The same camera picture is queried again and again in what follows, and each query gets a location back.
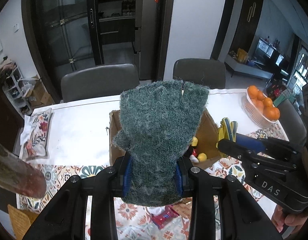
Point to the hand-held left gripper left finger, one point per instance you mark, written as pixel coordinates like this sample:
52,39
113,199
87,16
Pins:
127,177

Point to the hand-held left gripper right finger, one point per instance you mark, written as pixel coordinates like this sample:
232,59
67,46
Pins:
179,180

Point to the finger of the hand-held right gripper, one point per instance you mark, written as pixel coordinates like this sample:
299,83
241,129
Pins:
251,143
231,148

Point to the yellow striped soft toy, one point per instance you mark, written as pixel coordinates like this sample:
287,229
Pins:
225,130

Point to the brown cardboard box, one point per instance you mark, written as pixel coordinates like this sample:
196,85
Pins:
209,136

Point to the red and yellow mouse plush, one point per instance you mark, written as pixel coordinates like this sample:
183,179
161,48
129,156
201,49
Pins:
195,152

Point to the green knitted fingerless glove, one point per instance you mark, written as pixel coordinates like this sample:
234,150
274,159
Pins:
159,130

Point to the person's right hand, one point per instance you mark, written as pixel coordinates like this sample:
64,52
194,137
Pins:
286,221

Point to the white plastic basket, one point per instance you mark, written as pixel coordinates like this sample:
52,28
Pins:
254,116

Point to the red snack packet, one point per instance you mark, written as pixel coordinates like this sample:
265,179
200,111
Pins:
164,217

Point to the pile of oranges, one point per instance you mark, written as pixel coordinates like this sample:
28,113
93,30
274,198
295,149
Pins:
267,103

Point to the grey dining chair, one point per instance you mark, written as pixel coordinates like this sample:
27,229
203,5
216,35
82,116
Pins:
291,120
98,81
199,73

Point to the low grey television cabinet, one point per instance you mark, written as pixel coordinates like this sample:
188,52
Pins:
246,68

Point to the yellow bag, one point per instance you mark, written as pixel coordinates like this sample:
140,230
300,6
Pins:
242,55

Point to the television screens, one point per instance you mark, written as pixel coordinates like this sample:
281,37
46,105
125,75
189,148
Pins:
269,51

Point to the floral tissue pack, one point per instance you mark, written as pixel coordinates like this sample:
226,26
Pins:
37,135

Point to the glass vase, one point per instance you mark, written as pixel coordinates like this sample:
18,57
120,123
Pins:
18,172

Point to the yellow woven wicker box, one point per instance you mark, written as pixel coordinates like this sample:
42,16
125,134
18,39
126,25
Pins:
20,221

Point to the cardboard boxes on floor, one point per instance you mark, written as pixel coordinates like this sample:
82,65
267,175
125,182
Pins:
41,95

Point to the grey refrigerator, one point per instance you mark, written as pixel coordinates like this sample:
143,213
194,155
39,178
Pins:
146,42

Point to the white shoe rack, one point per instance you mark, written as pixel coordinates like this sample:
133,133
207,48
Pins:
15,90

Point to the black framed sliding glass door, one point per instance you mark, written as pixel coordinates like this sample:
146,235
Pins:
63,30

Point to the dark wall panel with ornament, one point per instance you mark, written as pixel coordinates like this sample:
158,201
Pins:
249,12

